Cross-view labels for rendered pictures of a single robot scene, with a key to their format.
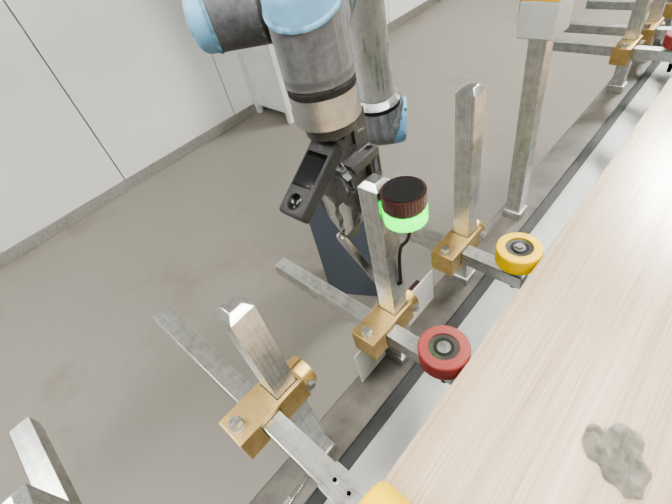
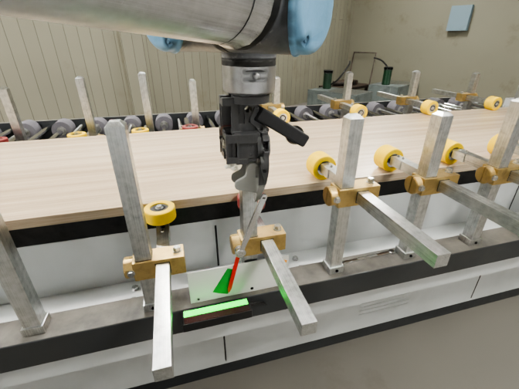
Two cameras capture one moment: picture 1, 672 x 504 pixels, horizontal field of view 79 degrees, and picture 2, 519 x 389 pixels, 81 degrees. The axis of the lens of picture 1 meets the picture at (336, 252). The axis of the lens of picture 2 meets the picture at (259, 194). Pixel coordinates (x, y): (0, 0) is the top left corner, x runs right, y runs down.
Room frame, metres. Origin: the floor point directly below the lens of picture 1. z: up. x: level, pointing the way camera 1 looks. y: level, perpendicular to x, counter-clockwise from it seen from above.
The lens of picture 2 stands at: (1.03, 0.18, 1.30)
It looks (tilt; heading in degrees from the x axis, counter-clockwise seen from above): 27 degrees down; 201
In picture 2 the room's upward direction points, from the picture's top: straight up
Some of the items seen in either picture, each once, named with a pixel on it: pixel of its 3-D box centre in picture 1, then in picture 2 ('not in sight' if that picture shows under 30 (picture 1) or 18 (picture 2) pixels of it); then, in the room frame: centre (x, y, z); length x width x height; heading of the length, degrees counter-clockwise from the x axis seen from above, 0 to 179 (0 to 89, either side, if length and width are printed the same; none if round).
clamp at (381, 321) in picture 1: (388, 321); (257, 239); (0.43, -0.06, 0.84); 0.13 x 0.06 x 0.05; 127
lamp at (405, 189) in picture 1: (407, 247); not in sight; (0.41, -0.10, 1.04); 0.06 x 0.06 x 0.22; 37
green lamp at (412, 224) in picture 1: (405, 211); not in sight; (0.41, -0.10, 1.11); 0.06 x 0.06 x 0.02
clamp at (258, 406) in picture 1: (272, 402); (351, 193); (0.28, 0.14, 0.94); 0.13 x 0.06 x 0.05; 127
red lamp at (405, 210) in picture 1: (403, 196); not in sight; (0.41, -0.10, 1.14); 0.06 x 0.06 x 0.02
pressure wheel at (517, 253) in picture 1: (516, 266); (161, 224); (0.47, -0.32, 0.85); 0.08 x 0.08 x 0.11
